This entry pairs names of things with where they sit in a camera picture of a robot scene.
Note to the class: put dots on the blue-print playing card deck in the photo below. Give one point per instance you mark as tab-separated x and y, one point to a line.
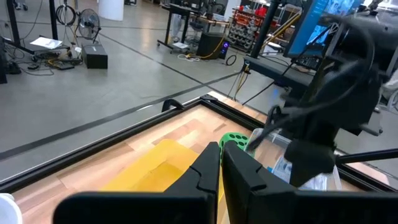
283	169

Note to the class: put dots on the black box on floor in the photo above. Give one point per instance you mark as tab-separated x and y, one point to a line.
94	56

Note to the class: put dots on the white cup with face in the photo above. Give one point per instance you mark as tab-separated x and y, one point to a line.
7	210

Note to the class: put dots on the black aluminium table frame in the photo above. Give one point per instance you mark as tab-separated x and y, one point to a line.
93	147

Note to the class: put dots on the green foam die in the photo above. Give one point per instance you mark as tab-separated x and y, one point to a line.
233	140

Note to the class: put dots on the black rolling table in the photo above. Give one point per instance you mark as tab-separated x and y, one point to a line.
183	12

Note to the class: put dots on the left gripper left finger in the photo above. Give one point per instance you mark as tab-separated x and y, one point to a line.
140	208

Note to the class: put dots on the parts shelf with bins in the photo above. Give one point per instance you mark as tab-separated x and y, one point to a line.
247	28

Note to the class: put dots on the black table clamp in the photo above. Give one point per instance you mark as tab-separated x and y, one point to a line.
172	104

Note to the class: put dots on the yellow translucent bin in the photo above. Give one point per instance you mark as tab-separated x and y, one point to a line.
155	168

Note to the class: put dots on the black floor stand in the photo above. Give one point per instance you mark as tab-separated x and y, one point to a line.
12	25

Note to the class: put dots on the white round column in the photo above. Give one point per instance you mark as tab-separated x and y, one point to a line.
111	9

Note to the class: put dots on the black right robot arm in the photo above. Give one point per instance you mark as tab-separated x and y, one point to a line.
373	37

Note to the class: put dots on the white paper on stand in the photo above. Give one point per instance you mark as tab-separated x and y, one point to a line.
46	43

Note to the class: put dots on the black floor fan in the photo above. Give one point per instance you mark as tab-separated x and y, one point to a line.
88	23

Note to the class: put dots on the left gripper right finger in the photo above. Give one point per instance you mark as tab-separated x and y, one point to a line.
280	208

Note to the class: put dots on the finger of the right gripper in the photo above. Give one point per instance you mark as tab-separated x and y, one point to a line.
323	158
298	161

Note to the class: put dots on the black computer tower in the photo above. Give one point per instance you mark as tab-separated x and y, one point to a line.
210	45

